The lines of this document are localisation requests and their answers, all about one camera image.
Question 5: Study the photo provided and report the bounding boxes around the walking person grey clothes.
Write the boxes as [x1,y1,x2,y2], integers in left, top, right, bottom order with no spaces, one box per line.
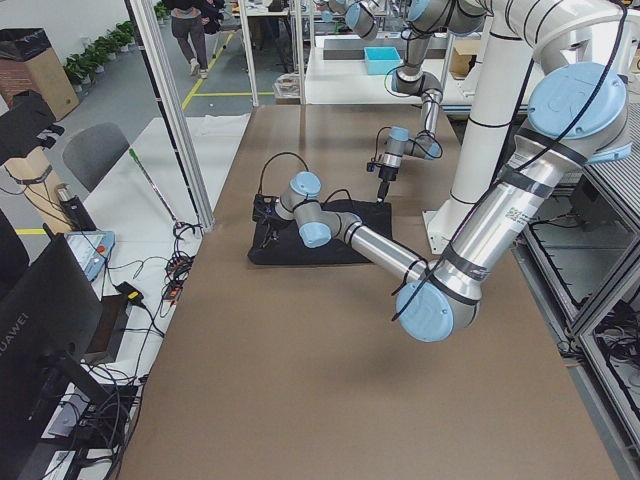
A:
[164,0,208,79]

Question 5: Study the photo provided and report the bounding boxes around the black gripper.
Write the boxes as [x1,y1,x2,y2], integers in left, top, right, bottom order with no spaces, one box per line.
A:
[367,160,398,203]
[252,193,290,248]

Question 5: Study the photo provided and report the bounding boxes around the grey office chair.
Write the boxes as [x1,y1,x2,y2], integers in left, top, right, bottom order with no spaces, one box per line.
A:
[62,122,130,192]

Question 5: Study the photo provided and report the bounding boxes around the black computer monitor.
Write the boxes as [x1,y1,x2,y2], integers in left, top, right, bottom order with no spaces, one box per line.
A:
[0,233,105,431]

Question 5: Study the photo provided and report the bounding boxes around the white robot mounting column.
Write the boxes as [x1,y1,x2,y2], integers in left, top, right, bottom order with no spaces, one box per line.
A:
[425,1,552,254]

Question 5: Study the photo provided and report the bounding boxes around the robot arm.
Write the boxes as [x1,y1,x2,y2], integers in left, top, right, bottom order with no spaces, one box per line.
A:
[366,1,486,203]
[252,1,639,342]

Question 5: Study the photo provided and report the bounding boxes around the black graphic t-shirt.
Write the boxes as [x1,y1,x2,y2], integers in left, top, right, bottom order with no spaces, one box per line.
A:
[248,195,393,266]

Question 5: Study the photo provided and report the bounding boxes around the blue teach pendant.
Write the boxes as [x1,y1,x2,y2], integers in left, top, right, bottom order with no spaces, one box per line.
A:
[64,230,115,281]

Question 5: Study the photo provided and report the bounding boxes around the aluminium frame post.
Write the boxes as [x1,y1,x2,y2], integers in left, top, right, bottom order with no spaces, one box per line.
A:
[124,0,215,232]

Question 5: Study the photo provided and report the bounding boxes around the blue plastic tray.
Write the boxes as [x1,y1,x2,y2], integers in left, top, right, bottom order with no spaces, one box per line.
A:
[364,46,402,76]

